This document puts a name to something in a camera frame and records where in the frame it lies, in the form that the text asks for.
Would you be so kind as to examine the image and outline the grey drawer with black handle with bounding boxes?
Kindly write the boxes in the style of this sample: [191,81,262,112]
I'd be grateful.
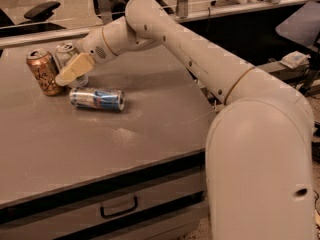
[0,168,207,240]

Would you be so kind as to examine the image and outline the white green 7up can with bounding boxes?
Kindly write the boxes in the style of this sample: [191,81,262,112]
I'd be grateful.
[55,43,89,88]

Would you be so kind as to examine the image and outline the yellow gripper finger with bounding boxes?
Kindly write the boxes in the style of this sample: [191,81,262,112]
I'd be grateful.
[55,53,95,86]

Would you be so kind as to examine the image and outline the blue silver Red Bull can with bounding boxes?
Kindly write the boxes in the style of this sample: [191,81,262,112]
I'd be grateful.
[69,87,125,111]

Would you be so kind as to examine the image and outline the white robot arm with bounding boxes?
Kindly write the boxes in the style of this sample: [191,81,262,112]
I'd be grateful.
[56,0,318,240]

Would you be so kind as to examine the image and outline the orange LaCroix can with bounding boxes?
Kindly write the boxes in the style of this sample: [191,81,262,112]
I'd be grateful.
[26,48,63,96]

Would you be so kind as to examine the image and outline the black office chair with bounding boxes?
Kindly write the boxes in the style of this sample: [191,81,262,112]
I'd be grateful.
[0,0,63,38]

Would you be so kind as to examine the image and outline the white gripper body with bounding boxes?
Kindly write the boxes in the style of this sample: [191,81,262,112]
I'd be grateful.
[77,28,116,64]

